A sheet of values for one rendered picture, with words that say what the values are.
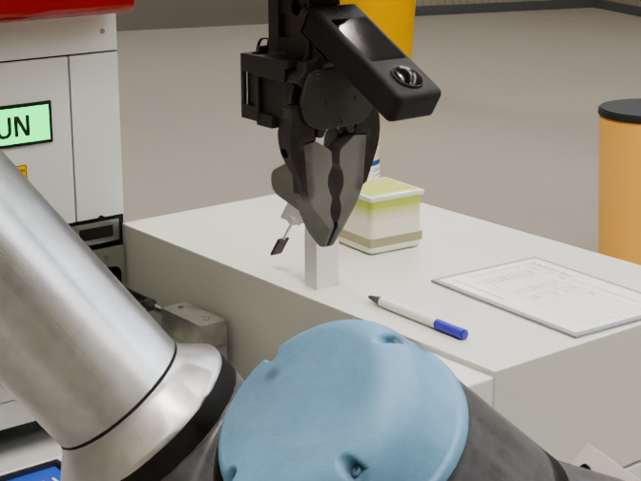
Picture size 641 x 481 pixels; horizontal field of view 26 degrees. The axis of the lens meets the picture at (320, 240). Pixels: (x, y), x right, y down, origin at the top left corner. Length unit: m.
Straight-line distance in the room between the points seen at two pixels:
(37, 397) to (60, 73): 0.89
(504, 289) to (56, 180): 0.54
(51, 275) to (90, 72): 0.91
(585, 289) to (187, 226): 0.50
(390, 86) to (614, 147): 3.70
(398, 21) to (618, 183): 3.11
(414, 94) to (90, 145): 0.71
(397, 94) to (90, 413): 0.36
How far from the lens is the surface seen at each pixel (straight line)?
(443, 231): 1.64
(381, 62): 1.02
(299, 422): 0.69
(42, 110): 1.61
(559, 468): 0.76
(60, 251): 0.74
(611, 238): 4.77
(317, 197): 1.08
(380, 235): 1.54
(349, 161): 1.09
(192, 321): 1.51
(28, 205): 0.74
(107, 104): 1.65
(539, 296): 1.41
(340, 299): 1.39
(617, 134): 4.67
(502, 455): 0.71
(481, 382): 1.21
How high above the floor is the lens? 1.40
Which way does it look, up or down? 16 degrees down
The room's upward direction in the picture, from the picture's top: straight up
